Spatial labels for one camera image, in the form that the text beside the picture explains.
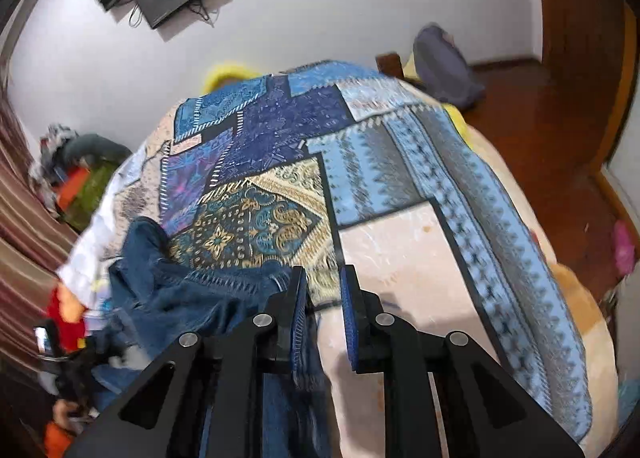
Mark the blue denim jacket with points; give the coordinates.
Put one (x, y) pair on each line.
(175, 288)

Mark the yellow pillow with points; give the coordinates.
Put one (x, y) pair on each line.
(225, 76)

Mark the pile of mixed clutter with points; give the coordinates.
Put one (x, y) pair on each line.
(47, 158)

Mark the cream fleece blanket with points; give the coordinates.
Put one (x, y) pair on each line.
(550, 248)

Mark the wooden bed post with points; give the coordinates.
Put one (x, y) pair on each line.
(389, 64)

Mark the red plush toy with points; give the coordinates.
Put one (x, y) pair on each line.
(65, 308)

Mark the grey stuffed cushion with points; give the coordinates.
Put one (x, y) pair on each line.
(95, 148)

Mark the white cloth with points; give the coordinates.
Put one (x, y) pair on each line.
(95, 248)

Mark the striped brown curtain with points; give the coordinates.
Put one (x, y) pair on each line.
(25, 248)

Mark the grey bag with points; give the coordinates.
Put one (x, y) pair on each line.
(445, 68)

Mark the blue patchwork blanket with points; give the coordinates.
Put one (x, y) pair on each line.
(380, 173)

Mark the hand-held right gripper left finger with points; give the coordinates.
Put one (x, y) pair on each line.
(299, 310)

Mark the orange box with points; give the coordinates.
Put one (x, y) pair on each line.
(72, 188)

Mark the person's left hand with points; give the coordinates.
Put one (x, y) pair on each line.
(67, 413)

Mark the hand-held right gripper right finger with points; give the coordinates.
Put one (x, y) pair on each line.
(350, 320)

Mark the green storage box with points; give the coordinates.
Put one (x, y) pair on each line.
(95, 198)

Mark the wooden room door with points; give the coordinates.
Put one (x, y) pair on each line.
(580, 38)

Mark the pink plastic bag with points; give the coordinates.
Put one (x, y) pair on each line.
(624, 248)

